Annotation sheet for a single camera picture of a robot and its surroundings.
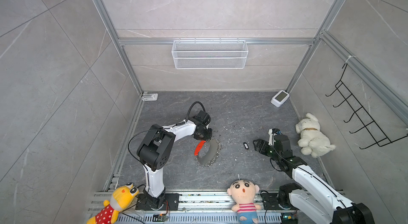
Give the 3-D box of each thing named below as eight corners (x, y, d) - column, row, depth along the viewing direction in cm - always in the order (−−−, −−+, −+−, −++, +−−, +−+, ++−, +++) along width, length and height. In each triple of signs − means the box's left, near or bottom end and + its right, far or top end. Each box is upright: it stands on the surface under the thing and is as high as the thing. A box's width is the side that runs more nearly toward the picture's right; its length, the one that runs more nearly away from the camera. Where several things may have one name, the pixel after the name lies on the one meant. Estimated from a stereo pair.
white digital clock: (278, 108, 111) (279, 105, 109) (269, 102, 115) (270, 99, 112) (289, 96, 118) (291, 93, 116) (280, 91, 122) (282, 88, 119)
